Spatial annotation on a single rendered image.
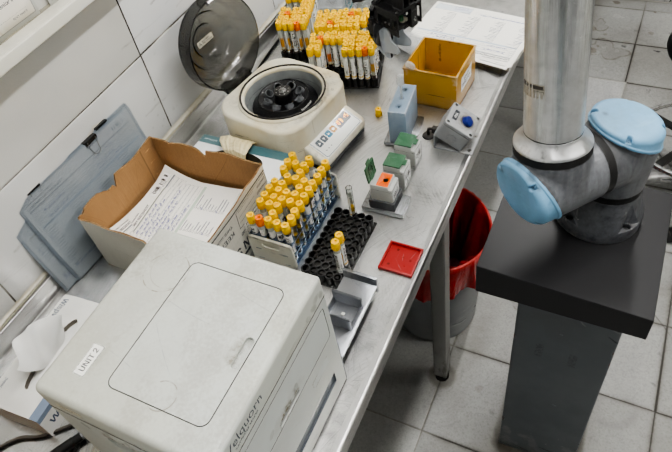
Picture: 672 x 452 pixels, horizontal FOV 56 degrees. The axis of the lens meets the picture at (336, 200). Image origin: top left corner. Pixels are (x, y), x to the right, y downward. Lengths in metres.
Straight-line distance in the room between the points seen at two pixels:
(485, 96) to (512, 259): 0.54
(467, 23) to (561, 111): 0.90
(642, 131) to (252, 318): 0.64
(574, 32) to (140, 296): 0.67
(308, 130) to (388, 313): 0.45
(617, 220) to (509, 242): 0.18
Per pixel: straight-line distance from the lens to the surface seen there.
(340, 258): 1.15
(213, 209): 1.31
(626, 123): 1.06
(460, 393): 2.05
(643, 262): 1.19
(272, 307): 0.83
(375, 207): 1.29
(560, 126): 0.94
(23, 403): 1.21
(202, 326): 0.84
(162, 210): 1.35
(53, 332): 1.22
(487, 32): 1.75
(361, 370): 1.10
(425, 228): 1.27
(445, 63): 1.61
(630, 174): 1.07
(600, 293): 1.13
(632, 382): 2.14
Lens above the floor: 1.85
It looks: 47 degrees down
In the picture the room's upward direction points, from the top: 11 degrees counter-clockwise
